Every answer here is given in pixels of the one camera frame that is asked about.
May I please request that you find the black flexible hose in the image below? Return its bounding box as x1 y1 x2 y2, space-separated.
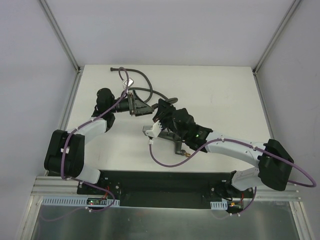
109 66 180 108

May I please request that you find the dark grey faucet valve fitting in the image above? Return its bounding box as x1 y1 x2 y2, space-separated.
158 131 191 157

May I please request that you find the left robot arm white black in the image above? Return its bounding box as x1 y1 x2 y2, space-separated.
44 88 154 195

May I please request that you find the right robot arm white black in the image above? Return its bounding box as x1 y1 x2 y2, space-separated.
152 99 294 198

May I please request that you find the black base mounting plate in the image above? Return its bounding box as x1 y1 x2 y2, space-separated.
77 170 253 209

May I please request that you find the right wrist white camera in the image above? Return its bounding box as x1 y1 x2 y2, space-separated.
142 121 163 138

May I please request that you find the wrist white camera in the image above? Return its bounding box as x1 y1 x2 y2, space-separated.
122 77 134 89
142 121 163 138

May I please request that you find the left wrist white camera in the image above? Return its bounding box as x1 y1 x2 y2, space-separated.
122 77 134 89

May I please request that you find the left aluminium frame post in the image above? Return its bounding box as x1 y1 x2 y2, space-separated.
38 0 81 73

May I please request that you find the aluminium frame post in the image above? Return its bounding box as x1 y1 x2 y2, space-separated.
252 0 303 76
38 0 81 73

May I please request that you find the right white cable duct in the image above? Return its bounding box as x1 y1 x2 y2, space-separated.
210 200 228 211

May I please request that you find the white cable duct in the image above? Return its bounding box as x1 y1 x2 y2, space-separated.
42 196 120 208
210 200 228 211

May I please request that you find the left white cable duct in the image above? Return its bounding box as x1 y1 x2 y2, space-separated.
42 196 120 208

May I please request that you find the front aluminium rail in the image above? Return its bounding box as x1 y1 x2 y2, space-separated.
30 176 303 202

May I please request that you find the right aluminium frame post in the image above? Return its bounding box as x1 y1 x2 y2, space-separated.
252 0 303 76

